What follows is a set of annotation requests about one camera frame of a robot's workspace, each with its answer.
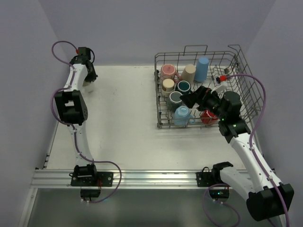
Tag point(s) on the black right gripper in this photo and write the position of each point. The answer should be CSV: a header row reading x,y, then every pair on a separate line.
x,y
199,94

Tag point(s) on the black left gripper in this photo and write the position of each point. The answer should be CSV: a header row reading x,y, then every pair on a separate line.
x,y
90,74

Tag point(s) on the white mug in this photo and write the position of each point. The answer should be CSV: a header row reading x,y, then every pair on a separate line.
x,y
88,87

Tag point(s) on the grey mug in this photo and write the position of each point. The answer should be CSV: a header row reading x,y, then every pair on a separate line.
x,y
174,101

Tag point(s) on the light blue mug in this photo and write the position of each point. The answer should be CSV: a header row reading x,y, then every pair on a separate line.
x,y
182,117

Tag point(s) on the red mug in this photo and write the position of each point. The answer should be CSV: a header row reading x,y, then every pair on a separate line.
x,y
208,118

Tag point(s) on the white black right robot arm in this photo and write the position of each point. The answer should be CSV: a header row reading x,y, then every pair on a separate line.
x,y
264,193

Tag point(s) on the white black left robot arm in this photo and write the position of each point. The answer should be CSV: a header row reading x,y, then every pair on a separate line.
x,y
73,112

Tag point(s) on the dark teal mug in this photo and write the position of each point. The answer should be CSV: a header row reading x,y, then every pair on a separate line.
x,y
184,87

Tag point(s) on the blue tall tumbler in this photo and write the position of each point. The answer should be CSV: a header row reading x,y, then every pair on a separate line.
x,y
201,70

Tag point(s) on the beige tall cup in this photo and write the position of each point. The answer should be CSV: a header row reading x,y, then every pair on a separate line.
x,y
188,73

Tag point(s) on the cream small cup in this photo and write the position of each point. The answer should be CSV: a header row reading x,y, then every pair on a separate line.
x,y
167,87

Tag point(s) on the pink patterned mug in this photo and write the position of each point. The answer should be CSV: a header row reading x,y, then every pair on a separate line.
x,y
169,71

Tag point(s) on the black right controller box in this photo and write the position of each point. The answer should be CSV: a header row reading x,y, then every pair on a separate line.
x,y
219,195

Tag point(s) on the black controller box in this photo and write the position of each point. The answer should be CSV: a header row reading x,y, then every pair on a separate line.
x,y
89,194
219,195

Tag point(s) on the black left controller box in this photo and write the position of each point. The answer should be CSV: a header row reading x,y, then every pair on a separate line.
x,y
89,194

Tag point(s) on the grey wire dish rack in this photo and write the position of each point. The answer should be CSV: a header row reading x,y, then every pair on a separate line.
x,y
230,62

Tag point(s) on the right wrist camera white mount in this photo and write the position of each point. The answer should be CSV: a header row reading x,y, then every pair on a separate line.
x,y
221,84

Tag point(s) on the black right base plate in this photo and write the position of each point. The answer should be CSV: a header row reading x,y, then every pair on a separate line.
x,y
208,177

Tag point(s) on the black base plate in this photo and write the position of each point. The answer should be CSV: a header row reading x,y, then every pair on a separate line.
x,y
100,179
208,177

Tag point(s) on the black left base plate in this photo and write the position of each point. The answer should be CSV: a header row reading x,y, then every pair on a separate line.
x,y
100,179

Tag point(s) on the aluminium mounting rail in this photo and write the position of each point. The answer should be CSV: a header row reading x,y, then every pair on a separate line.
x,y
131,179

